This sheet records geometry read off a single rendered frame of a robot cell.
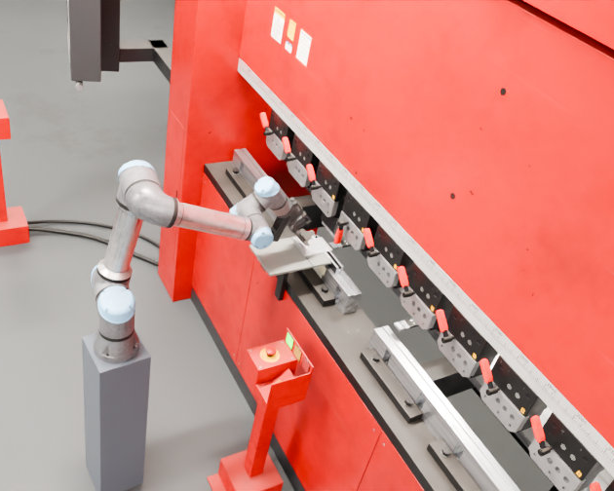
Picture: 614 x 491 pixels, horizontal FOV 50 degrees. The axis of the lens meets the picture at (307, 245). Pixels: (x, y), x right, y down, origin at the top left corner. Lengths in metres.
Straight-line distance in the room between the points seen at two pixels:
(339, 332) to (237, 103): 1.22
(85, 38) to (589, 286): 2.13
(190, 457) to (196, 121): 1.48
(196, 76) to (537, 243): 1.75
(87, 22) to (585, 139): 2.00
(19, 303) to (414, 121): 2.41
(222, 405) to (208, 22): 1.72
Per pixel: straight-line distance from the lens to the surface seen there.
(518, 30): 1.69
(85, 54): 2.94
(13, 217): 4.07
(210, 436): 3.12
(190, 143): 3.09
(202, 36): 2.88
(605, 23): 1.52
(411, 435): 2.19
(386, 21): 2.07
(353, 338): 2.41
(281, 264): 2.44
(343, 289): 2.44
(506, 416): 1.91
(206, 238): 3.30
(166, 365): 3.37
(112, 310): 2.20
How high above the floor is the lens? 2.53
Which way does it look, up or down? 37 degrees down
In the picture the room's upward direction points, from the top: 13 degrees clockwise
